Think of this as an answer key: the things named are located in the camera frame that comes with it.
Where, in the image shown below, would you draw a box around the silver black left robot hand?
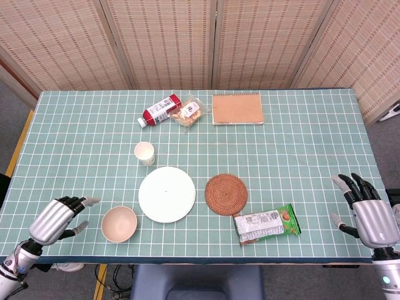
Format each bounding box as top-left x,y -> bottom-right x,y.
28,196 -> 101,246

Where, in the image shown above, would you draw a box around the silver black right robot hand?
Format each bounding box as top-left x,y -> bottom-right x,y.
330,172 -> 400,249

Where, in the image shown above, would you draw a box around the off-white bowl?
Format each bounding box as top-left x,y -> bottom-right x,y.
101,205 -> 138,243

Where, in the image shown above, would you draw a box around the white paper cup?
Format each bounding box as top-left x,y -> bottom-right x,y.
134,141 -> 156,166

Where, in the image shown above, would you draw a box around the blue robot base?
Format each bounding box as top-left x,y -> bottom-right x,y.
130,264 -> 265,300

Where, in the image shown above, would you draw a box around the white round plate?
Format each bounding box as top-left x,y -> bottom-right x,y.
138,166 -> 197,224

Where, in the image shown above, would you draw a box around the white shoe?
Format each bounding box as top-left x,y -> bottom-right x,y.
51,262 -> 85,273

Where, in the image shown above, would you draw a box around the white stand foot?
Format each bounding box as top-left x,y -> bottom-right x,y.
379,102 -> 400,123

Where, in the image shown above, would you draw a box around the green silver snack bag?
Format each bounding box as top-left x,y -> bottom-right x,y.
233,203 -> 302,246

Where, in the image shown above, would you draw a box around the green white grid tablecloth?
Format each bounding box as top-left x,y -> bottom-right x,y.
0,89 -> 400,264

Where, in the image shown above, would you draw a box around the brown woven rattan coaster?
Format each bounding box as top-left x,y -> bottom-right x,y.
204,173 -> 249,216

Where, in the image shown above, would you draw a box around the red juice carton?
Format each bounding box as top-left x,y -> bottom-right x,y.
137,93 -> 182,129

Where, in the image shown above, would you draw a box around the clear bag of pastries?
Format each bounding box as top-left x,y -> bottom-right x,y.
169,92 -> 209,129

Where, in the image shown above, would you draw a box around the brown spiral notebook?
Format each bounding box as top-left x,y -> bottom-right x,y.
212,92 -> 265,126

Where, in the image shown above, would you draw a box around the bamboo folding screen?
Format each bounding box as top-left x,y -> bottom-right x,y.
0,0 -> 400,126

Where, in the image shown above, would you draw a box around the black floor cables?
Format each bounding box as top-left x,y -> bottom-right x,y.
104,264 -> 136,300

